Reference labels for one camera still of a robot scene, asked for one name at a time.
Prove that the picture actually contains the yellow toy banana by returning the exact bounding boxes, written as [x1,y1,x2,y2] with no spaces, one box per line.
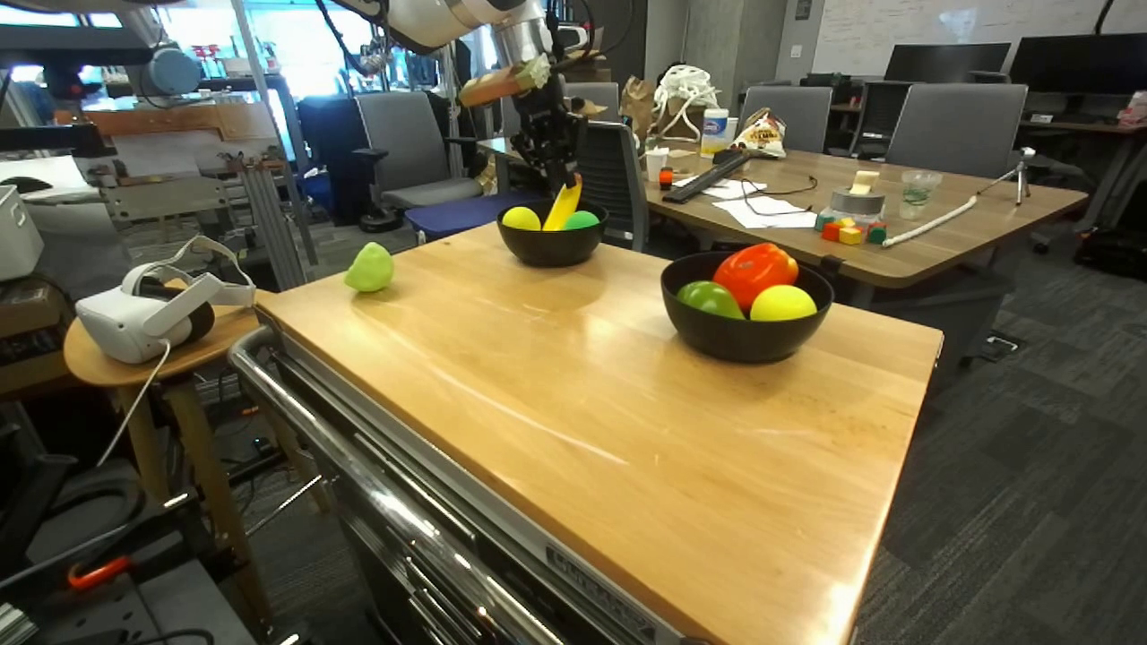
[546,175,582,233]

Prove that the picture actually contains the silver cart handle bar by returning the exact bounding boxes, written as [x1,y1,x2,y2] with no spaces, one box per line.
[231,326,562,645]

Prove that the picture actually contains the wooden office desk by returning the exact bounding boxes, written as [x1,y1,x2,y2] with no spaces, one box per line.
[477,130,1095,298]

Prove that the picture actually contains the grey office chair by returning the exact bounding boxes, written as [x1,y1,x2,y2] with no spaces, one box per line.
[887,81,1030,175]
[356,93,482,219]

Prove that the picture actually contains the black mesh office chair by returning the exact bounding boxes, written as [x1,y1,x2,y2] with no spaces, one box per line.
[579,121,650,252]

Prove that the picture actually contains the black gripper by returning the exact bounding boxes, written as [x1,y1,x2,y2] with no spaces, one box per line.
[514,80,586,196]

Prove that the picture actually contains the grey office chair right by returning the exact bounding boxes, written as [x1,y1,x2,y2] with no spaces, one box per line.
[887,81,1030,175]

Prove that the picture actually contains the colourful toy blocks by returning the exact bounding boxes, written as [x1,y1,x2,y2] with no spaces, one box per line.
[814,216,887,249]

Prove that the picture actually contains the black bowl with banana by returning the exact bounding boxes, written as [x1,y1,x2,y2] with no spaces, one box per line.
[500,208,604,270]

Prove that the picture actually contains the grey office chair left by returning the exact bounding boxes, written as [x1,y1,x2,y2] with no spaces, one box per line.
[356,93,482,219]

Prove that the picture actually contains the green toy lime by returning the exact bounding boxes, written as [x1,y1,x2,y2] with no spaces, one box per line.
[679,279,742,318]

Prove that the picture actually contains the light green bumpy fruit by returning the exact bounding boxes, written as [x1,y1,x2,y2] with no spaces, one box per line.
[345,245,396,293]

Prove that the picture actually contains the black computer monitor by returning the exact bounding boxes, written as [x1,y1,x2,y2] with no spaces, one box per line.
[1009,31,1147,93]

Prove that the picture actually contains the red orange toy pepper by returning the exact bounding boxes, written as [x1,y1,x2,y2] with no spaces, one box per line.
[715,245,801,308]

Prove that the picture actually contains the clear plastic container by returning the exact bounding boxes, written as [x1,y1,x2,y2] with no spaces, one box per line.
[901,170,943,203]

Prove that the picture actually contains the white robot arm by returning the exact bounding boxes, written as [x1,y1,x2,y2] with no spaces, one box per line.
[333,0,586,190]

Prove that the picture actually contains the green toy ball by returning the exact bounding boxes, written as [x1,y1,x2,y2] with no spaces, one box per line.
[562,210,598,231]

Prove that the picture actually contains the white paper sheets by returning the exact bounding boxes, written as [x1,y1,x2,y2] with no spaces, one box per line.
[708,181,819,231]

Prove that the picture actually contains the white stick on desk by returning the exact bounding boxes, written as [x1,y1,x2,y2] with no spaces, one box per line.
[880,193,979,249]

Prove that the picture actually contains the round wooden stool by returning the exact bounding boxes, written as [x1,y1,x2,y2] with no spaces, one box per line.
[66,306,274,635]

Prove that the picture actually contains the white VR headset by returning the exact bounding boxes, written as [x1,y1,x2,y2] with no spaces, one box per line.
[76,233,257,367]

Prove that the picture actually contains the black bowl with pepper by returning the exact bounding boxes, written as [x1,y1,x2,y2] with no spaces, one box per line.
[659,252,834,367]

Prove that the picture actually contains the yellow green toy apple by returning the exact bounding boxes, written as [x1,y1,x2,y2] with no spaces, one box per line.
[748,283,819,322]

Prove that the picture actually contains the yellow toy lemon ball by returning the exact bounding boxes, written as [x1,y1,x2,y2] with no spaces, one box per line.
[501,203,542,231]

